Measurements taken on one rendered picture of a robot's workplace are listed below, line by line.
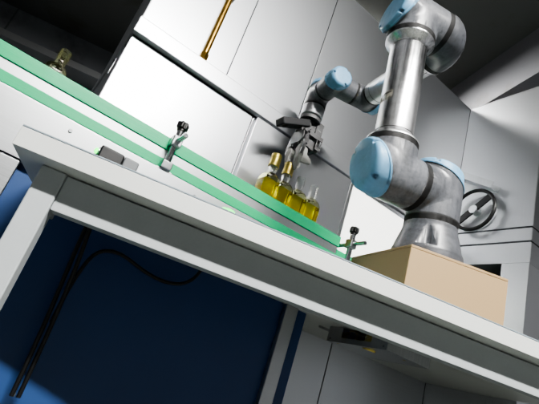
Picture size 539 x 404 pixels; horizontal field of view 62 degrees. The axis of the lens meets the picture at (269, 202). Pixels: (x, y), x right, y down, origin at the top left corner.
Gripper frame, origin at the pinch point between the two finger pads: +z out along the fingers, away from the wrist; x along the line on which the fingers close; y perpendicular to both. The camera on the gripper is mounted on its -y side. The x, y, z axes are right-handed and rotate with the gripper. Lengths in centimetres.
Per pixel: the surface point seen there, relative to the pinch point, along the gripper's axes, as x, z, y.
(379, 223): 12, -7, 56
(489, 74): 30, -155, 139
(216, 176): -13.7, 21.9, -27.4
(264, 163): 11.8, -2.2, -2.9
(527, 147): -18, -64, 103
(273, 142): 11.8, -11.5, -2.1
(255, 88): 14.9, -27.8, -14.6
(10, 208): -13, 49, -64
